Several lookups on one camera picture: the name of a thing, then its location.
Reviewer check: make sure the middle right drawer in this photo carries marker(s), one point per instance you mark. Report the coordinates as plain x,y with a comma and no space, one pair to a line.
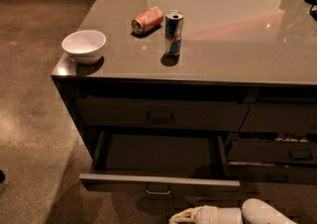
272,152

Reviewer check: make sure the blue silver energy drink can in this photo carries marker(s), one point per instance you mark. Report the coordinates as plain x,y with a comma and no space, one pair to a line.
172,32

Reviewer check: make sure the bottom right drawer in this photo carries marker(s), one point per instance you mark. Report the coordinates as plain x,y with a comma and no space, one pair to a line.
276,174

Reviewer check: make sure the orange soda can lying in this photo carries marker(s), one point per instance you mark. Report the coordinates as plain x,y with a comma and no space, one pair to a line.
147,20

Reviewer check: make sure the dark cabinet with drawers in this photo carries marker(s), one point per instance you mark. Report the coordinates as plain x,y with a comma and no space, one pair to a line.
241,51

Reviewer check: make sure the open middle drawer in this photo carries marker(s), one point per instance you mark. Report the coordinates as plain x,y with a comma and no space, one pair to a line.
160,166

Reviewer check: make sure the white ceramic bowl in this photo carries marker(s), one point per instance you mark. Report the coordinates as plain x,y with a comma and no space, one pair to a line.
85,46

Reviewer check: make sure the top right drawer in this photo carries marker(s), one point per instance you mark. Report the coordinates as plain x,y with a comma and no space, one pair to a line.
281,118

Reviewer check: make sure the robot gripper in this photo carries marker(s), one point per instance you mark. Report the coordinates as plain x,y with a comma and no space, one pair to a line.
207,215

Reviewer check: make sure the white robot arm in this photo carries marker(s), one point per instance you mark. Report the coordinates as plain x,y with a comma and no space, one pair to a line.
253,211

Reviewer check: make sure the closed top left drawer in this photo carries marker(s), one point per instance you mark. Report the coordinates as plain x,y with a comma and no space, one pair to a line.
167,114

